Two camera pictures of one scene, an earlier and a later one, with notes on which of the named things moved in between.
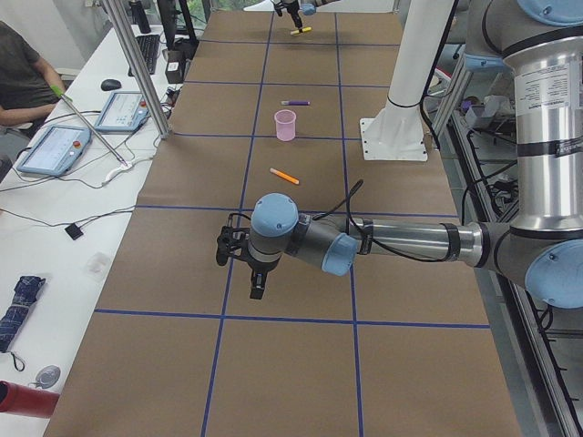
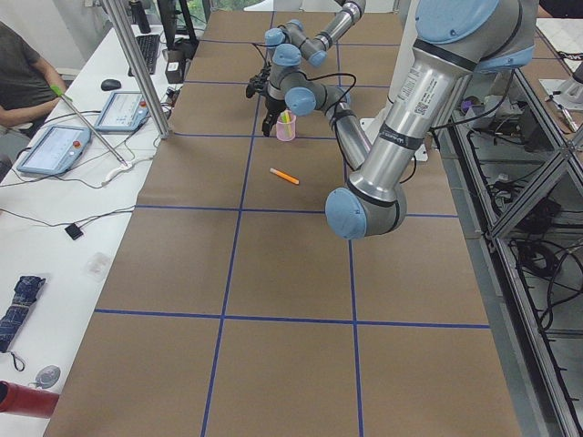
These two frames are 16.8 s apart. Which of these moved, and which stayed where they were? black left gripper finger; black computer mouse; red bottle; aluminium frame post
Moved: black left gripper finger
Stayed: red bottle; aluminium frame post; black computer mouse
